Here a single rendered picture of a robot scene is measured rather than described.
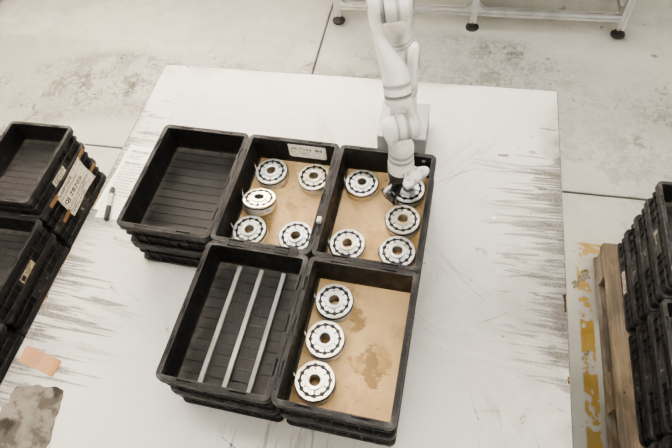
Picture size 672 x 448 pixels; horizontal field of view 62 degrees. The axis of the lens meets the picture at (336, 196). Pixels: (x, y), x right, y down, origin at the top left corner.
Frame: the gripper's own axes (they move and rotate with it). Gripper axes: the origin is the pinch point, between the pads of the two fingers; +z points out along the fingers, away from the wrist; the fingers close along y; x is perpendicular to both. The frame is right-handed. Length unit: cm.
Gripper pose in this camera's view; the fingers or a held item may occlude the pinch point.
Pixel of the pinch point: (400, 195)
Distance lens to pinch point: 170.6
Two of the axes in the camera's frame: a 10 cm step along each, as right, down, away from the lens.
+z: 0.8, 5.7, 8.2
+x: 6.5, 5.9, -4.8
